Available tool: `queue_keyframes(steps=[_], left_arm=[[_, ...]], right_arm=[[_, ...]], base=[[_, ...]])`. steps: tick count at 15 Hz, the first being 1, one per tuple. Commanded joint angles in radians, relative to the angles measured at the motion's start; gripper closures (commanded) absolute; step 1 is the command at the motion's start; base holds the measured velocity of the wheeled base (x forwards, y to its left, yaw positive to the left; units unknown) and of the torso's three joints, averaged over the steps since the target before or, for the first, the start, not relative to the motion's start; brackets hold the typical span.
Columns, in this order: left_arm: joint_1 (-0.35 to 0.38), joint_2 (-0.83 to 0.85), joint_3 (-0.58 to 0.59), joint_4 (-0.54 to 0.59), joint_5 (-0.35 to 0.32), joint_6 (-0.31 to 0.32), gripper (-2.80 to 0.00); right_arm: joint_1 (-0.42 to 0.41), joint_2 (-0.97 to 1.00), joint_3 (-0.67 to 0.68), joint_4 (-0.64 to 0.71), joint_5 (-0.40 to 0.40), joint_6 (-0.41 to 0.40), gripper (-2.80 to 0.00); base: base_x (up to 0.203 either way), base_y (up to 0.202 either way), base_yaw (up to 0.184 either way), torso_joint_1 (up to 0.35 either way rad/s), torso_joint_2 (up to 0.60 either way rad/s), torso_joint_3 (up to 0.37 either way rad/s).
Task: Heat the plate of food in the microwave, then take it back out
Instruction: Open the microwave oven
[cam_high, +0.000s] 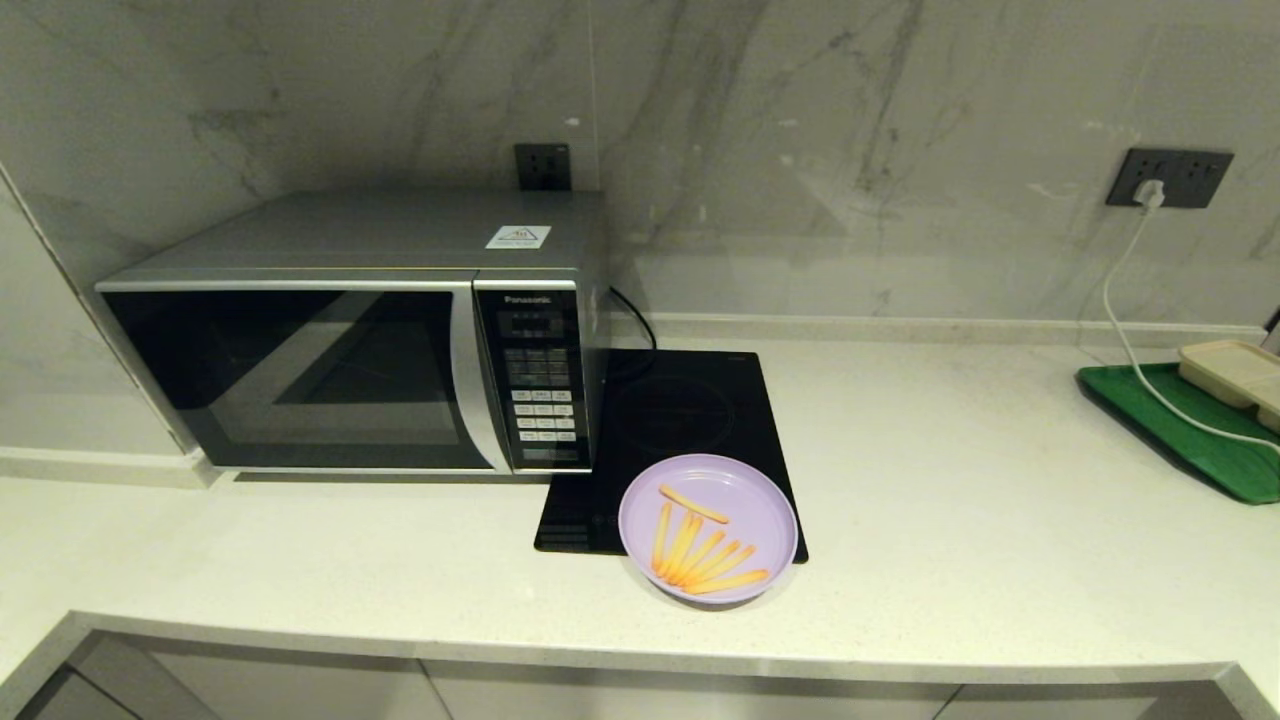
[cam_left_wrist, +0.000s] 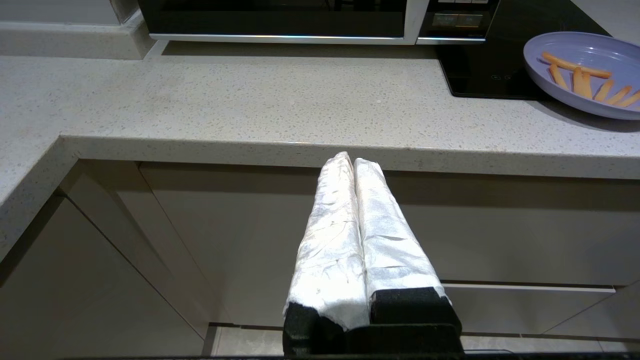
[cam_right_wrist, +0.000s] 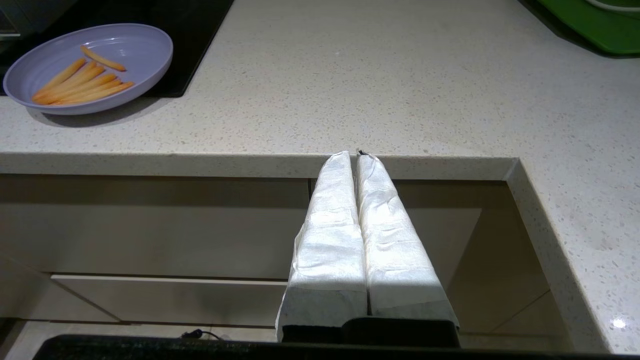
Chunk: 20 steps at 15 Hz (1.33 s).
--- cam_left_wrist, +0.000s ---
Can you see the long crosswise french fry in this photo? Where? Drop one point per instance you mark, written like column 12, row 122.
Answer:
column 575, row 66

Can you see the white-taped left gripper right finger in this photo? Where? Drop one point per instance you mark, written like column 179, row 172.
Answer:
column 395, row 250

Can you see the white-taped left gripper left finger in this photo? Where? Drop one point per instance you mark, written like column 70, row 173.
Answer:
column 325, row 250

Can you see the black induction cooktop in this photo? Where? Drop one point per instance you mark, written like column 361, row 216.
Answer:
column 480, row 70

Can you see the purple plate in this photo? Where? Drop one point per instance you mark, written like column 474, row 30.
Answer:
column 590, row 50

